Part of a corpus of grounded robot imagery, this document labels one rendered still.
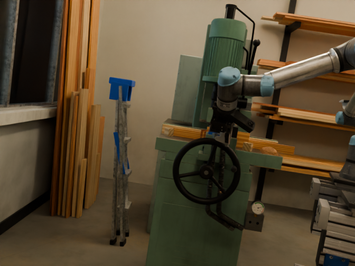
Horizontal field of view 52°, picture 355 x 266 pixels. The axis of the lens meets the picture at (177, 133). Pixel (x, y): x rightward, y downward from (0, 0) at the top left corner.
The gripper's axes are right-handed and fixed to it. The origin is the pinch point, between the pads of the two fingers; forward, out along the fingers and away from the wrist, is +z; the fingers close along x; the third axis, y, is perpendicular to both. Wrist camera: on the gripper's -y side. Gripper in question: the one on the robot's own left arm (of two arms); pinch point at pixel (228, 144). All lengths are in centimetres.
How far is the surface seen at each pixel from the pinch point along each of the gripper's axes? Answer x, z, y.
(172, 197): 8.0, 36.5, 23.1
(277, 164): -15.3, 21.7, -21.1
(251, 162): -12.6, 21.4, -9.5
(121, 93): -66, 43, 88
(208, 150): -4.0, 10.7, 9.4
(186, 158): -5.1, 21.3, 20.3
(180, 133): -22.1, 22.7, 29.0
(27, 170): -24, 101, 154
